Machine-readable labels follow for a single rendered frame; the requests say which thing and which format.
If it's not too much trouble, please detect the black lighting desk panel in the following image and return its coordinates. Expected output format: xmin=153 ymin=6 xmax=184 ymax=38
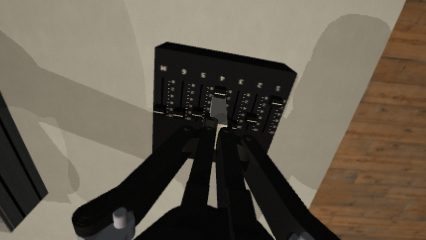
xmin=152 ymin=42 xmax=297 ymax=153

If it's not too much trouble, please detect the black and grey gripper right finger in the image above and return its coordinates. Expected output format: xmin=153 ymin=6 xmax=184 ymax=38
xmin=214 ymin=97 xmax=341 ymax=240

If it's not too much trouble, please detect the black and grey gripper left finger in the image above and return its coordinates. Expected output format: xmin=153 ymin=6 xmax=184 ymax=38
xmin=71 ymin=95 xmax=219 ymax=240

